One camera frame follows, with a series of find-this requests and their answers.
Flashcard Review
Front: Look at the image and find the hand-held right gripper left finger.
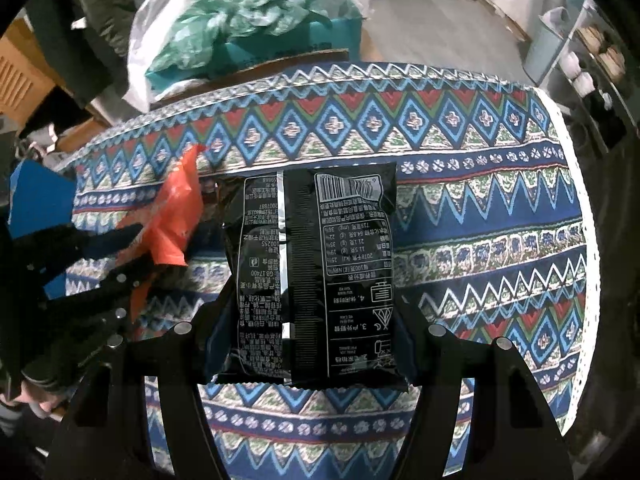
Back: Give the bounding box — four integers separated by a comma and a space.
45, 280, 240, 480

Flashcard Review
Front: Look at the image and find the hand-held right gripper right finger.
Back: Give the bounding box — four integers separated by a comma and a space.
395, 295, 572, 480

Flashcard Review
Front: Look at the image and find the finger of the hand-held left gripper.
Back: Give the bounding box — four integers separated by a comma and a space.
45, 260, 167, 333
20, 222, 146, 273

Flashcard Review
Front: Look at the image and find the plain orange snack packet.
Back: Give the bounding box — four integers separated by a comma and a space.
127, 142, 208, 321

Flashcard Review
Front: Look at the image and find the black snack packet white print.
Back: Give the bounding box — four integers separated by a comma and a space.
202, 160, 408, 391

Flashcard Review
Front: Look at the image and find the person's left hand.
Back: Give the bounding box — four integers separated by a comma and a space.
12, 380, 70, 422

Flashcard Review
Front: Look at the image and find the blue patterned tablecloth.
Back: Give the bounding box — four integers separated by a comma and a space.
52, 60, 601, 480

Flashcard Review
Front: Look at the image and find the wooden cabinet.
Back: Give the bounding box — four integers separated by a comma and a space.
0, 15, 57, 131

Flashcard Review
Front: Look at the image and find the dark cloth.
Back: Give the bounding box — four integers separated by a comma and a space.
25, 0, 146, 111

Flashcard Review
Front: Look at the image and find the white plastic bag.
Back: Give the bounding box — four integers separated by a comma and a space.
125, 0, 261, 113

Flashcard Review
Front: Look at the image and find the green plastic bag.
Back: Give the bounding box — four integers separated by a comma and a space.
145, 0, 361, 73

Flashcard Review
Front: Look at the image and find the white shelf rack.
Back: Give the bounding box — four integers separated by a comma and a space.
550, 0, 640, 151

